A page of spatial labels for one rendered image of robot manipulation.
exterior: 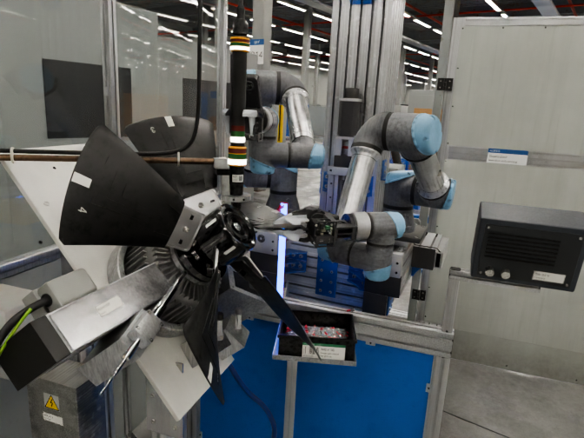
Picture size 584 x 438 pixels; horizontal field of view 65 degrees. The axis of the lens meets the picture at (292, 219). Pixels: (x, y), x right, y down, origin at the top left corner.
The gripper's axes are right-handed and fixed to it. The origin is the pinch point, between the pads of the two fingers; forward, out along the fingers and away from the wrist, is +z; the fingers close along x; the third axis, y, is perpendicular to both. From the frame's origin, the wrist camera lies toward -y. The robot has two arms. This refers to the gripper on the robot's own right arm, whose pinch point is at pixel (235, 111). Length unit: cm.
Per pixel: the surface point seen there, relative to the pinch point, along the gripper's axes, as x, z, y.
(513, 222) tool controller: -69, -19, 24
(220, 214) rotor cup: -0.5, 11.8, 21.4
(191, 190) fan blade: 9.3, 3.0, 18.5
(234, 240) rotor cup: -4.2, 13.7, 26.3
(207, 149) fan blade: 8.7, -5.8, 9.6
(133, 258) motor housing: 19.0, 13.1, 32.9
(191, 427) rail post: 27, -43, 120
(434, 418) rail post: -58, -28, 90
